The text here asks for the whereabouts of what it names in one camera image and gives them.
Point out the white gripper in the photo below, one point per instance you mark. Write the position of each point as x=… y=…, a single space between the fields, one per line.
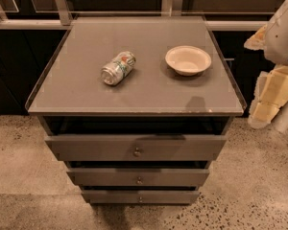
x=283 y=38

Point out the grey middle drawer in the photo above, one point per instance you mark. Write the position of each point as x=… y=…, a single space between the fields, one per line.
x=138 y=177

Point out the grey bottom drawer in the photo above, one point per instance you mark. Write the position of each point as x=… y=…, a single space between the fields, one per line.
x=139 y=197

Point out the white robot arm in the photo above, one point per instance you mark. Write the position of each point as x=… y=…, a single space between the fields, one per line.
x=286 y=112

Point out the crushed soda can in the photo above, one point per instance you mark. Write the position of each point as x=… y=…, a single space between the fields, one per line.
x=119 y=67

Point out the white paper bowl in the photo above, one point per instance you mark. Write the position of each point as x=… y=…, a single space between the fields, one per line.
x=188 y=60

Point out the grey drawer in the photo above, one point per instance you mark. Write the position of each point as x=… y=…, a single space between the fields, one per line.
x=136 y=147
x=139 y=197
x=138 y=177

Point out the grey drawer cabinet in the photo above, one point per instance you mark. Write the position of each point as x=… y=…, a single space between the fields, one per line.
x=70 y=97

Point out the grey top drawer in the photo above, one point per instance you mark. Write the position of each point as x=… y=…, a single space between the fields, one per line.
x=136 y=147

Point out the metal railing with glass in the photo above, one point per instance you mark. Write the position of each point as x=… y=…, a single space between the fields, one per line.
x=69 y=12

